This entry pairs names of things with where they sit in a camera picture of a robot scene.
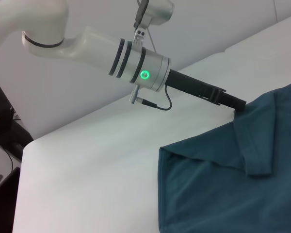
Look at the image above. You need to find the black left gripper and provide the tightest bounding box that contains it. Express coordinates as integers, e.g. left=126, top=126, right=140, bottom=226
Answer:
left=163, top=69, right=247, bottom=114

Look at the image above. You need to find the black equipment rack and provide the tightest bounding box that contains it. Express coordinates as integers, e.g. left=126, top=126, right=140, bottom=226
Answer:
left=0, top=71, right=34, bottom=156

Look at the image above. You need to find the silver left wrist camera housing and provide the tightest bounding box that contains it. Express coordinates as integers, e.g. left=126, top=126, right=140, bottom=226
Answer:
left=132, top=0, right=176, bottom=46

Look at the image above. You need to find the black floor cable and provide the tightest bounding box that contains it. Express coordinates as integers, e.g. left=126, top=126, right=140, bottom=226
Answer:
left=1, top=145, right=22, bottom=172

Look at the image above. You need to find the blue shirt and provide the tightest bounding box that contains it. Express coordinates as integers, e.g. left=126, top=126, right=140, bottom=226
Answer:
left=157, top=80, right=291, bottom=233

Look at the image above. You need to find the thin grey camera cable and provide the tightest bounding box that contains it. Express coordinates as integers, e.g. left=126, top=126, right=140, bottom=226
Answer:
left=145, top=24, right=158, bottom=53

